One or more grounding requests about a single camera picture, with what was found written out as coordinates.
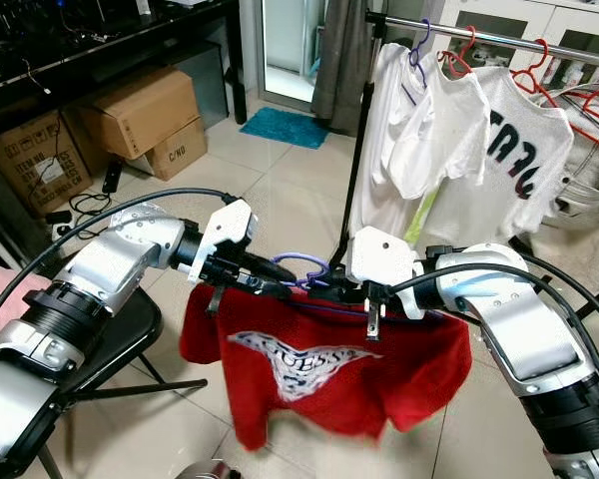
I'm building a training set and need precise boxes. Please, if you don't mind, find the purple hanger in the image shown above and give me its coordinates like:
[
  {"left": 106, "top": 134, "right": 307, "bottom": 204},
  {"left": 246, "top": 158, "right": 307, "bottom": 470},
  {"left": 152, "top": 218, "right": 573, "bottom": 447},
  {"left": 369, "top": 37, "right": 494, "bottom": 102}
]
[
  {"left": 270, "top": 251, "right": 350, "bottom": 320},
  {"left": 407, "top": 18, "right": 432, "bottom": 96}
]

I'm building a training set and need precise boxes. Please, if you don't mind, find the red t-shirt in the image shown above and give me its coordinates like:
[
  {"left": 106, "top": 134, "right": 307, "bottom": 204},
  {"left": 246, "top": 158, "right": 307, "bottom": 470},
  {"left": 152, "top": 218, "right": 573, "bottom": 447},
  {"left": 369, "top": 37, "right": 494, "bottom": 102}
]
[{"left": 178, "top": 282, "right": 477, "bottom": 452}]

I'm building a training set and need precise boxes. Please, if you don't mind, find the red hanger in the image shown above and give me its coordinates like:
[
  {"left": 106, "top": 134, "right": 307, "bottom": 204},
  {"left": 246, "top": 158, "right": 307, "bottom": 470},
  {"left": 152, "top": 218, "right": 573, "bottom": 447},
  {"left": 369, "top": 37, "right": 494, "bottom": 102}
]
[
  {"left": 437, "top": 25, "right": 480, "bottom": 79},
  {"left": 509, "top": 38, "right": 575, "bottom": 101},
  {"left": 554, "top": 82, "right": 599, "bottom": 151}
]

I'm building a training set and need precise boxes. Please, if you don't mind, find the yellow-green garment tag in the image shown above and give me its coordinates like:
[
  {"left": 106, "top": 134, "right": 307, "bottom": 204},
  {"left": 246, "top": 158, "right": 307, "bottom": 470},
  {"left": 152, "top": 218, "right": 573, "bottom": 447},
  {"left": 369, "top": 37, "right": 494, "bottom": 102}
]
[{"left": 402, "top": 185, "right": 440, "bottom": 245}]

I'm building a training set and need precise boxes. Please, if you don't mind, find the small printed cardboard box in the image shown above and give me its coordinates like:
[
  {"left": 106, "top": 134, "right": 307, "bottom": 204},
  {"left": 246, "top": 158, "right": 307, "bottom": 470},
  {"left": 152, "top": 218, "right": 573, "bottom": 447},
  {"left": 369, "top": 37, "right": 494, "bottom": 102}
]
[{"left": 148, "top": 118, "right": 209, "bottom": 183}]

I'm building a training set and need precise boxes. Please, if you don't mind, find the teal floor mat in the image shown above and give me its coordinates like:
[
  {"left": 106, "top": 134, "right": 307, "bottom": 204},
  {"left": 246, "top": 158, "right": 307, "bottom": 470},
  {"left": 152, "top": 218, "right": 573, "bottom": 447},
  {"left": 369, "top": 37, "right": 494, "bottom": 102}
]
[{"left": 238, "top": 106, "right": 327, "bottom": 152}]

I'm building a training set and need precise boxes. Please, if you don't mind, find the white black-printed t-shirt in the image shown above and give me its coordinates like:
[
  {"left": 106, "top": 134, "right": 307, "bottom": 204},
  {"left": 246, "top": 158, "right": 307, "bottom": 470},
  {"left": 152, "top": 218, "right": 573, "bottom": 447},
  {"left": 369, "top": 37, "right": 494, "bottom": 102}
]
[{"left": 414, "top": 65, "right": 575, "bottom": 250}]

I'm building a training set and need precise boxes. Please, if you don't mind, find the plain white shirt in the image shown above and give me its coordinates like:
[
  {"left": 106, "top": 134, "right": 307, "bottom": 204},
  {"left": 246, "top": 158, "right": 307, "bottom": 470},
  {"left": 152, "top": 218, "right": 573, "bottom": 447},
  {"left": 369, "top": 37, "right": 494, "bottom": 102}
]
[
  {"left": 347, "top": 42, "right": 435, "bottom": 240},
  {"left": 389, "top": 62, "right": 490, "bottom": 201}
]

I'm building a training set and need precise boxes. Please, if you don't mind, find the black power adapter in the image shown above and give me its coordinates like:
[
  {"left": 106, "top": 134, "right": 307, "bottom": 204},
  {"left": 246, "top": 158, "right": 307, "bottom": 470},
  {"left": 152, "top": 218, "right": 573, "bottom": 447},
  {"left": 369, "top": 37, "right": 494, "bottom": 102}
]
[{"left": 105, "top": 160, "right": 124, "bottom": 196}]

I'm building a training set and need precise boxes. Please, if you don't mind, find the large plain cardboard box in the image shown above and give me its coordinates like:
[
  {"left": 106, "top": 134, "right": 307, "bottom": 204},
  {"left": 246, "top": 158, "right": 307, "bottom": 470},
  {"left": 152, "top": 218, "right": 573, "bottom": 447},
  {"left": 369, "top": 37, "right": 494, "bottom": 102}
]
[{"left": 85, "top": 65, "right": 209, "bottom": 161}]

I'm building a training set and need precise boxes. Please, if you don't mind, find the grey metal case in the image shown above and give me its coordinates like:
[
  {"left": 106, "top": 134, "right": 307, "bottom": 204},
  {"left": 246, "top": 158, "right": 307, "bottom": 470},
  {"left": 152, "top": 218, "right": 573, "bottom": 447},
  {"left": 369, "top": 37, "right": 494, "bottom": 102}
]
[{"left": 175, "top": 42, "right": 236, "bottom": 129}]

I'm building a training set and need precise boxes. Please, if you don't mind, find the grey robot foot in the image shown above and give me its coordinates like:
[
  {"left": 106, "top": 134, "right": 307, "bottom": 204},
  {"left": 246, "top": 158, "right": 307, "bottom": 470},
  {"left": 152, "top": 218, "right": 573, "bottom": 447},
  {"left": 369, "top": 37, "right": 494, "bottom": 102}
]
[{"left": 175, "top": 459, "right": 233, "bottom": 479}]

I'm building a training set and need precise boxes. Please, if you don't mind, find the grey curtain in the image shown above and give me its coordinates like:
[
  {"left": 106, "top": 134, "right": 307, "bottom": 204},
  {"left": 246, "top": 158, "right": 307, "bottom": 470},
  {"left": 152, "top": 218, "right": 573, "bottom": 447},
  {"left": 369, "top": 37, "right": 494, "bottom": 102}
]
[{"left": 311, "top": 0, "right": 380, "bottom": 136}]

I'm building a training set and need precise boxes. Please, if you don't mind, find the labelled cardboard box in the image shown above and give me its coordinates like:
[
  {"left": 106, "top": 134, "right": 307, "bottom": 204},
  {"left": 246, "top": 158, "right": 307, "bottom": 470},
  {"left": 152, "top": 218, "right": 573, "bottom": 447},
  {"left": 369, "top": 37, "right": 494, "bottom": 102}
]
[{"left": 0, "top": 110, "right": 101, "bottom": 216}]

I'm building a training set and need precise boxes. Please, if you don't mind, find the white framed glass door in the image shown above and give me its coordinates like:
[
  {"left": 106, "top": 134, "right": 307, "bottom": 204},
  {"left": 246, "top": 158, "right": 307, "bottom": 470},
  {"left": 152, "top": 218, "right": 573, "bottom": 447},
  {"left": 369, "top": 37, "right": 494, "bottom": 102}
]
[{"left": 255, "top": 0, "right": 325, "bottom": 111}]

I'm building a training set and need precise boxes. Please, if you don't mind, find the black desk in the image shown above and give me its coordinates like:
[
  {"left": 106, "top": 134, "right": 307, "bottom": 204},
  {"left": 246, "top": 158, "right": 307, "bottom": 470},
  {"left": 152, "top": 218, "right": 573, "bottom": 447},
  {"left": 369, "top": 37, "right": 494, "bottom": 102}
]
[{"left": 0, "top": 0, "right": 249, "bottom": 250}]

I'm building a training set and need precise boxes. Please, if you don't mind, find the metal clothes rack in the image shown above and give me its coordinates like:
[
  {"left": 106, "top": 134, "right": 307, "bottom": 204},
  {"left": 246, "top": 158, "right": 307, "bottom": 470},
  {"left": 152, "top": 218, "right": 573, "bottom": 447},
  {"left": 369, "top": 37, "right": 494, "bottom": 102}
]
[{"left": 344, "top": 10, "right": 599, "bottom": 250}]

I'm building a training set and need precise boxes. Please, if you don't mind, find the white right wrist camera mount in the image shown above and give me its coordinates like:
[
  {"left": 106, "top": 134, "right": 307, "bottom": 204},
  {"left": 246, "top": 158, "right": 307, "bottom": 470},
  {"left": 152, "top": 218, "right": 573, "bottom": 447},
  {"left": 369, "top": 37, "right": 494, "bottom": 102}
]
[{"left": 342, "top": 228, "right": 427, "bottom": 312}]

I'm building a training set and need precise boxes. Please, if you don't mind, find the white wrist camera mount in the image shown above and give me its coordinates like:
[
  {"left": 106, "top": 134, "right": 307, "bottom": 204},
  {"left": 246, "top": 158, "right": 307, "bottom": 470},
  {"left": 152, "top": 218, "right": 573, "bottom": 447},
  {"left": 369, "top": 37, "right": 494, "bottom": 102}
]
[
  {"left": 342, "top": 228, "right": 427, "bottom": 312},
  {"left": 186, "top": 198, "right": 258, "bottom": 287}
]

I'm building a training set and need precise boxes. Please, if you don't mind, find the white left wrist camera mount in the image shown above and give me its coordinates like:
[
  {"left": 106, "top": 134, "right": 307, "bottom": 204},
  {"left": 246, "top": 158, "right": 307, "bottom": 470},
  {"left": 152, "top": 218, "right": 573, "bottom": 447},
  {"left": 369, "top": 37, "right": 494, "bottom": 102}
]
[{"left": 186, "top": 198, "right": 258, "bottom": 287}]

